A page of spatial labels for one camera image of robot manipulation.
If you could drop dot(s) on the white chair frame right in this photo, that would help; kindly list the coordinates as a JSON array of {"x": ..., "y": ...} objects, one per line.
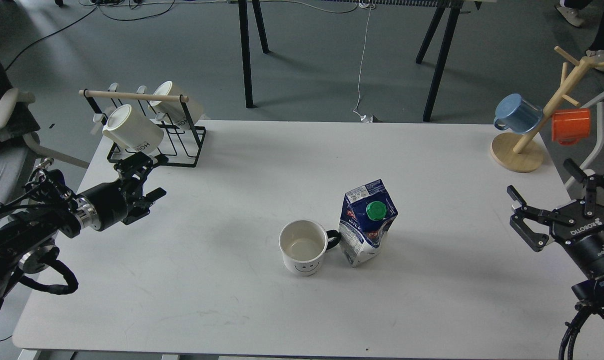
[{"x": 599, "y": 135}]

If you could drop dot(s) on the wooden mug tree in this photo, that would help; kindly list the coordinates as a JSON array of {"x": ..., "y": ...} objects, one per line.
[{"x": 518, "y": 152}]

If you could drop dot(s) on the black table legs right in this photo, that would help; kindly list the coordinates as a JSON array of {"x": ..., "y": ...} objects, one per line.
[{"x": 455, "y": 7}]

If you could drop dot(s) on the cream mug rear on rack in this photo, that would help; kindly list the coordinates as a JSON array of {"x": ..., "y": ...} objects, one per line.
[{"x": 174, "y": 109}]

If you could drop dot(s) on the black table legs left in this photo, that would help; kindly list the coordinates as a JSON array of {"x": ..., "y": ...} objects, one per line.
[{"x": 245, "y": 45}]

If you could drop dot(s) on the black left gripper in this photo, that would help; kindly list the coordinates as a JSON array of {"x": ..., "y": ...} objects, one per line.
[{"x": 122, "y": 200}]

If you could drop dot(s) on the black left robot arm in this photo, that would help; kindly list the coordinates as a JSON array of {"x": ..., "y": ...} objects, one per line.
[{"x": 28, "y": 254}]

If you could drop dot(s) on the grey office chair left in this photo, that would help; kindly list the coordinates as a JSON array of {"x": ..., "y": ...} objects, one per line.
[{"x": 20, "y": 149}]

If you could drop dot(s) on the orange mug on tree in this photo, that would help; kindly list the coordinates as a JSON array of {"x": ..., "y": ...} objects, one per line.
[{"x": 569, "y": 126}]

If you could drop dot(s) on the black table legs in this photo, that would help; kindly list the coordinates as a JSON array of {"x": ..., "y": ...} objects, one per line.
[
  {"x": 455, "y": 7},
  {"x": 245, "y": 45}
]

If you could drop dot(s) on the cream mug on rack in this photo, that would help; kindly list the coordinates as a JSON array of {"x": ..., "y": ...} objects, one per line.
[
  {"x": 174, "y": 109},
  {"x": 131, "y": 130}
]

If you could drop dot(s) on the white smiley face mug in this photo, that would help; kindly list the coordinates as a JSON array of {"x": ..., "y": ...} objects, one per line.
[{"x": 303, "y": 243}]

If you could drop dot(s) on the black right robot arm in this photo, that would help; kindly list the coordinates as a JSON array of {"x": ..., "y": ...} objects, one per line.
[{"x": 590, "y": 295}]

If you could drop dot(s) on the blue white milk carton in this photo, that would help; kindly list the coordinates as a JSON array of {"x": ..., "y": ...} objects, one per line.
[{"x": 367, "y": 214}]

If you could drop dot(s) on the blue mug on tree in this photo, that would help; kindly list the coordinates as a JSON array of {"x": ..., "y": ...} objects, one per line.
[{"x": 517, "y": 114}]

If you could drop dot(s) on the cream mug front on rack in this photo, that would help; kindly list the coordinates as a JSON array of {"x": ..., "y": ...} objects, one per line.
[{"x": 131, "y": 130}]

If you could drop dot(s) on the black wire mug rack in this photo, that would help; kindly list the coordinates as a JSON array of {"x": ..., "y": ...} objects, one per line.
[{"x": 160, "y": 123}]

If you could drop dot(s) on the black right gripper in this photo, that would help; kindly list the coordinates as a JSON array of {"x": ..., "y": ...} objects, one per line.
[{"x": 578, "y": 226}]

